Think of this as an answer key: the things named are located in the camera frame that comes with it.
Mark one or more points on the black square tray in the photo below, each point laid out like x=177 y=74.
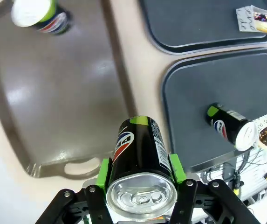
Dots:
x=193 y=21
x=217 y=79

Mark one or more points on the left gripper black green right finger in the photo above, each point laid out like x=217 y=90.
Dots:
x=205 y=205

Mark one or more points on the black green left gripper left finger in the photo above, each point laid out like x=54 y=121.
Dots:
x=77 y=205

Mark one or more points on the brown plastic tray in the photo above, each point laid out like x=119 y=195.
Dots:
x=54 y=81

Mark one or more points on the black Pepsi can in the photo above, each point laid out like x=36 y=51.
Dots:
x=42 y=16
x=138 y=149
x=231 y=127

